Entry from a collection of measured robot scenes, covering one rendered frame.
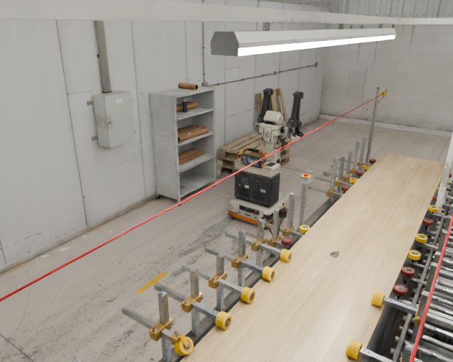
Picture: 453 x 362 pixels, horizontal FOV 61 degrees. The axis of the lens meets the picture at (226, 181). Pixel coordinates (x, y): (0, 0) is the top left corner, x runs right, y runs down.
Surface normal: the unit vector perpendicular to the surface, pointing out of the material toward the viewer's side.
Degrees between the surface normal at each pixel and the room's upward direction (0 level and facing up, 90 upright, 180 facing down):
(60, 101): 90
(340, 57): 90
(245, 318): 0
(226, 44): 90
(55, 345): 0
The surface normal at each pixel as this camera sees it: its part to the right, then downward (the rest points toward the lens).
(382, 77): -0.57, 0.31
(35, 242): 0.83, 0.22
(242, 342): 0.00, -0.92
